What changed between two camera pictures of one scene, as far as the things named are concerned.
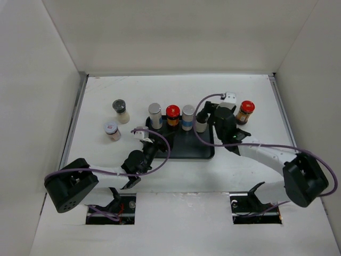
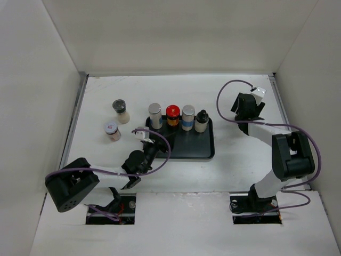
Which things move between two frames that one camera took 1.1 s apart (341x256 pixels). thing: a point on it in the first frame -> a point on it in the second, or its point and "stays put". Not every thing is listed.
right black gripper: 210,108 -> 259,108
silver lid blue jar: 155,111 stays put
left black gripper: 163,145 stays put
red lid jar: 172,113 stays put
